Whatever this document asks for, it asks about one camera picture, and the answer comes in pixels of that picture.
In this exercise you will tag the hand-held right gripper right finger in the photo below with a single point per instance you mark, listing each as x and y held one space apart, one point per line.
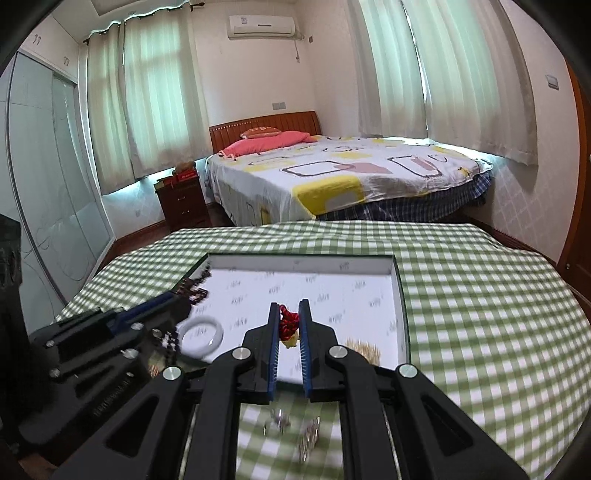
304 357

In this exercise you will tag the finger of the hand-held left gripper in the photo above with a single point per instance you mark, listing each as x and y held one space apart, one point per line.
147 308
111 353

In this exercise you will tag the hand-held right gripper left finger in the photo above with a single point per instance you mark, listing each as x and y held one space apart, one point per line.
274 355

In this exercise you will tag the red knotted charm with gold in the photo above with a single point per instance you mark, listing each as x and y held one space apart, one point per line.
288 325

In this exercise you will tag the white shallow jewelry box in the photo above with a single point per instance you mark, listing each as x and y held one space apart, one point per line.
341 295

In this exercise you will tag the white jade bangle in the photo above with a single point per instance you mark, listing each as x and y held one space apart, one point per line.
184 330

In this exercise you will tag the silver rhinestone brooch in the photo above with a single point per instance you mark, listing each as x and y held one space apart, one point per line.
309 438

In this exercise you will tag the dark wooden nightstand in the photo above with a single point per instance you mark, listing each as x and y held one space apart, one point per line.
182 203

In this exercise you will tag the black upright object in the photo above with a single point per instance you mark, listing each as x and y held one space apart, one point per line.
10 258

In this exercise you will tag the red box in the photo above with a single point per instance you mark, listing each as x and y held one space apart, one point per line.
185 175

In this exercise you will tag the brown plush toy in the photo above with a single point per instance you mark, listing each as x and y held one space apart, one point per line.
186 165

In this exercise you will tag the glass sliding wardrobe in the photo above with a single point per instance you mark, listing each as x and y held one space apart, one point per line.
46 184

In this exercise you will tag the green checkered tablecloth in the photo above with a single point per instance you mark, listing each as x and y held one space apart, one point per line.
461 300

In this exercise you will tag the patterned white yellow bedsheet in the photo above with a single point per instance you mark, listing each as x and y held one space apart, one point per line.
332 177

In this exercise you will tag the blue plaid bed sheet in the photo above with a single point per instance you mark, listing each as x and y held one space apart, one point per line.
406 203

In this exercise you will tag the pink pillow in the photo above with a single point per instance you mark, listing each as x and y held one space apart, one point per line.
263 143

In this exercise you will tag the white curtain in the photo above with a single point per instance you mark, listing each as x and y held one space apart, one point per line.
471 78
388 69
108 106
166 87

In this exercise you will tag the orange patterned cushion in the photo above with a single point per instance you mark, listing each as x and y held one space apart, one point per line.
260 132

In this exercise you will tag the wooden bed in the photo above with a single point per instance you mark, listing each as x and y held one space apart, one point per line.
263 127

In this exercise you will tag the white air conditioner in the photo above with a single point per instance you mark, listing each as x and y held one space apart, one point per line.
261 25

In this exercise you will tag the wooden door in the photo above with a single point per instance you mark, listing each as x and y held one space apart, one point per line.
577 184

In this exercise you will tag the white light switch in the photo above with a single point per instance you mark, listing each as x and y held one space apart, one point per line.
551 82

